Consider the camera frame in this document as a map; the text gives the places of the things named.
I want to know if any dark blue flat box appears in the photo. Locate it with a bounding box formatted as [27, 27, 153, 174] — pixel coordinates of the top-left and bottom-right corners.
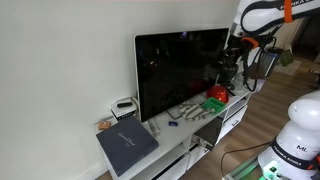
[96, 116, 159, 176]

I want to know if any white set-top box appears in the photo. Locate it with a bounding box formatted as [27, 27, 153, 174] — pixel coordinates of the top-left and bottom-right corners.
[111, 100, 137, 121]

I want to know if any grey white striped towel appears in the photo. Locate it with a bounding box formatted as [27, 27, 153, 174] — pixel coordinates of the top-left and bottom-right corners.
[179, 101, 212, 121]

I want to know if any black floor cable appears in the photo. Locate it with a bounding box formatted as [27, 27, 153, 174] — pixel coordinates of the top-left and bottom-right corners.
[219, 141, 273, 178]

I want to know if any red sequin hat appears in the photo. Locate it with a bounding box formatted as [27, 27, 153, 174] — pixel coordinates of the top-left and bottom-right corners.
[206, 86, 229, 103]

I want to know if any green plastic case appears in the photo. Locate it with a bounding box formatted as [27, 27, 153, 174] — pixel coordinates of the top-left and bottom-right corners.
[201, 97, 225, 114]

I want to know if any dark grey open drawer box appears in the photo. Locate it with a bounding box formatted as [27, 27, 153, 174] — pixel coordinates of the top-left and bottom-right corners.
[192, 117, 223, 151]

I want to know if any small orange brown box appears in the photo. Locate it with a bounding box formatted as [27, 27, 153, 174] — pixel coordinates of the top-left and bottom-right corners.
[98, 121, 111, 130]

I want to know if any potted green plant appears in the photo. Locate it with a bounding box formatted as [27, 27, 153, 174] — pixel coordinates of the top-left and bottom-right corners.
[218, 48, 241, 90]

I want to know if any black flat screen television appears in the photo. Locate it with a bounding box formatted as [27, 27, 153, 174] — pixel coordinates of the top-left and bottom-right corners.
[134, 28, 228, 121]

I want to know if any white cardboard box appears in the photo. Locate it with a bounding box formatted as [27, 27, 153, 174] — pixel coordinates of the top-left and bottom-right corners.
[245, 78, 265, 93]

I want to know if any small blue object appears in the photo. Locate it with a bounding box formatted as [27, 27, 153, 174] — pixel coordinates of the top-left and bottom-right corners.
[168, 121, 178, 127]

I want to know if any white tv stand cabinet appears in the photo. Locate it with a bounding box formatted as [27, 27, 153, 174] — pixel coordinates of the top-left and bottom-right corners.
[104, 89, 251, 180]

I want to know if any black remote control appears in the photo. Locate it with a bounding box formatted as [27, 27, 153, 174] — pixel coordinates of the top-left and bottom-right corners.
[117, 102, 133, 108]

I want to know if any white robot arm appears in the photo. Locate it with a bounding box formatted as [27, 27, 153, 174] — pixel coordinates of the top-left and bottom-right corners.
[232, 0, 320, 180]

